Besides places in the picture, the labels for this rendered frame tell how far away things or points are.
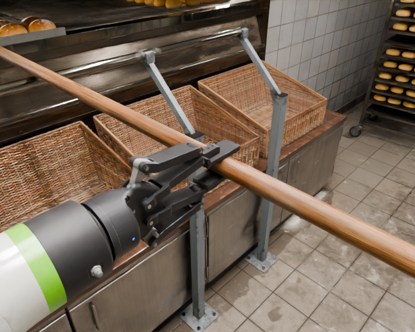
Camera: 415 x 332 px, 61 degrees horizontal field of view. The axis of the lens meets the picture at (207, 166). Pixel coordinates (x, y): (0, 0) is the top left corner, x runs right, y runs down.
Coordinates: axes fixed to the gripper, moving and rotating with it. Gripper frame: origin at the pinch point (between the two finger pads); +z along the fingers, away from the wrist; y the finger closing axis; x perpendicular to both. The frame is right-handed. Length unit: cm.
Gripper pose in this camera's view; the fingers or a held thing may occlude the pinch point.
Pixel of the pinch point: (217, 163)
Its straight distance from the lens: 51.2
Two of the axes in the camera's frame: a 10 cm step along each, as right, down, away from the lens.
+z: 6.9, -3.9, 6.1
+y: 0.0, 8.4, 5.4
